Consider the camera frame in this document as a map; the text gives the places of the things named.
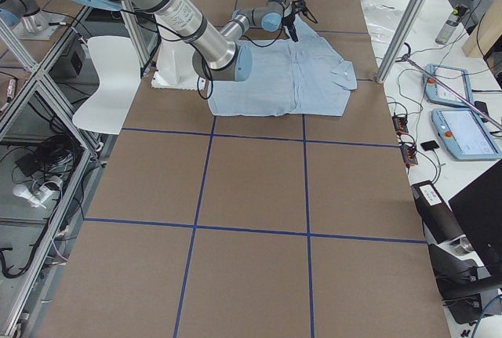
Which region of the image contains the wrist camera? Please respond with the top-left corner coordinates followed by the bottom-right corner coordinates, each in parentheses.
top-left (292, 0), bottom-right (309, 16)

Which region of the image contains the far blue teach pendant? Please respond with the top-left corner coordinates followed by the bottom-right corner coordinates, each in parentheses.
top-left (424, 64), bottom-right (480, 106)

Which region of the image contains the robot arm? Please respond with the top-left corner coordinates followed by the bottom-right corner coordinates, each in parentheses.
top-left (72, 0), bottom-right (296, 82)
top-left (1, 0), bottom-right (66, 40)

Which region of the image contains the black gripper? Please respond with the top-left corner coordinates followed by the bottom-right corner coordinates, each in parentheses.
top-left (283, 11), bottom-right (298, 42)

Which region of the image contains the near blue teach pendant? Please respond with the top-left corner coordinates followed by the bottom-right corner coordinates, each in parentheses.
top-left (431, 108), bottom-right (501, 161)

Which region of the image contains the black monitor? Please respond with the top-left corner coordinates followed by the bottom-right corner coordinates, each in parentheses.
top-left (449, 162), bottom-right (502, 274)

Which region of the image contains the light blue button shirt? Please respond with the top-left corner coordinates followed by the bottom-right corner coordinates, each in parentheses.
top-left (209, 17), bottom-right (357, 116)

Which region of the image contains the clear plastic bag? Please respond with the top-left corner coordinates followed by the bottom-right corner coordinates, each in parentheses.
top-left (362, 3), bottom-right (402, 44)

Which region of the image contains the clear water bottle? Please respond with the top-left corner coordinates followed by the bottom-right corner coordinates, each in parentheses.
top-left (435, 3), bottom-right (469, 45)

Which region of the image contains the white power strip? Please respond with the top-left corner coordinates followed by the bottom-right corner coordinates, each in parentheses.
top-left (13, 181), bottom-right (61, 209)

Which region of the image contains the black cylindrical device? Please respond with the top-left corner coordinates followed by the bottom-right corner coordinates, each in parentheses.
top-left (411, 180), bottom-right (464, 243)

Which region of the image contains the white plastic chair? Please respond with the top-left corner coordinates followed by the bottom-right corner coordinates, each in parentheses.
top-left (72, 35), bottom-right (141, 135)

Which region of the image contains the blue teach pendant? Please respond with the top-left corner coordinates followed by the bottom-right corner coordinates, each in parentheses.
top-left (424, 64), bottom-right (480, 106)
top-left (431, 108), bottom-right (501, 161)

